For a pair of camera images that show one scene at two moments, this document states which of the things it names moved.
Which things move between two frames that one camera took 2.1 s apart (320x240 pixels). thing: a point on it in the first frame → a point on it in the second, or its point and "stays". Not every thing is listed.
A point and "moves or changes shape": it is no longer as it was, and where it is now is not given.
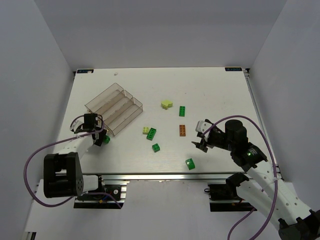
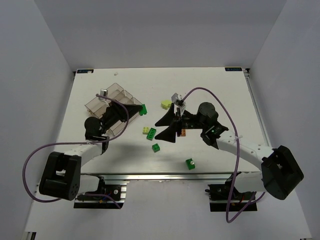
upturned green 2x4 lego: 151,133 stays
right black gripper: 208,139 → 178,122
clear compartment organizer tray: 117,106 stays
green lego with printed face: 106,139 moves or changes shape
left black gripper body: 100,139 → 116,113
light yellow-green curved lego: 166,104 stays
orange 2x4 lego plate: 182,128 stays
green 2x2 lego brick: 156,147 stays
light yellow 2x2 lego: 145,130 stays
